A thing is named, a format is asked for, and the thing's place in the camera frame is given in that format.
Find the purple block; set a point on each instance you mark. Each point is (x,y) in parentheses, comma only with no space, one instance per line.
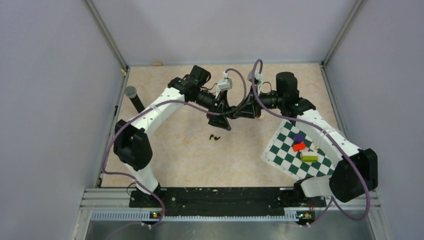
(298,138)

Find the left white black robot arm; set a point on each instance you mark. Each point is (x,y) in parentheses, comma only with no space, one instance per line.
(132,144)

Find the black microphone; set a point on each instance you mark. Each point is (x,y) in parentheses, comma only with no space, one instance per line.
(131,93)

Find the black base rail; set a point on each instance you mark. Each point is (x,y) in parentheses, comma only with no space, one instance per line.
(224,201)

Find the small wooden piece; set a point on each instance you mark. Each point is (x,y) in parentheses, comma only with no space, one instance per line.
(157,64)

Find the white chess piece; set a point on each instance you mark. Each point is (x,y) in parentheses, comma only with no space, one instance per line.
(315,146)

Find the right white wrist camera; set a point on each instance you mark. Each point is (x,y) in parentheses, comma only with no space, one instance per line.
(258,79)

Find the green white block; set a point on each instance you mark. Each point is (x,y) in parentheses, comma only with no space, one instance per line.
(309,156)

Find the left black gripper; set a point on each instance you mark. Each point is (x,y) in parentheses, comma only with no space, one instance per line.
(222,108)

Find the red block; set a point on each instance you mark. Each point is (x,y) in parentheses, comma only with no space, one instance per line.
(297,147)

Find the green white chessboard mat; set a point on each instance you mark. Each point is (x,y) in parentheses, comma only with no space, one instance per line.
(280,155)

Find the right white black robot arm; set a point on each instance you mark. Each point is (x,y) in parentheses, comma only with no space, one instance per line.
(356,169)

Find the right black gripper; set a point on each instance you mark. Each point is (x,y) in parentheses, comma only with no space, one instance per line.
(252,109)

